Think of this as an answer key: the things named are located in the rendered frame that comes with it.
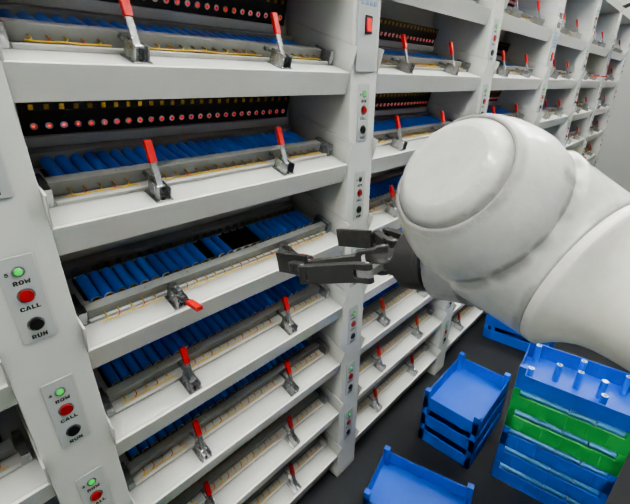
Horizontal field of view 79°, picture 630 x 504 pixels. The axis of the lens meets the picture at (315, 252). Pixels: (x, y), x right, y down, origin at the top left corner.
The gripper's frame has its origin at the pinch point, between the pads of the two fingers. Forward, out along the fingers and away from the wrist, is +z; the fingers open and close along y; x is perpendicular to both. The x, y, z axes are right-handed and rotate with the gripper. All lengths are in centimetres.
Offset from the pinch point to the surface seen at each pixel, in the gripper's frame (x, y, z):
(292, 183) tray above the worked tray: 9.0, 12.8, 17.3
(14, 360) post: -5.4, -38.5, 19.8
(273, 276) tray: -9.8, 6.4, 21.2
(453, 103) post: 23, 100, 23
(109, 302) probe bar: -3.7, -24.6, 24.4
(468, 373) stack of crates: -83, 93, 19
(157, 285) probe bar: -3.7, -16.5, 24.3
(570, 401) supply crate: -65, 70, -21
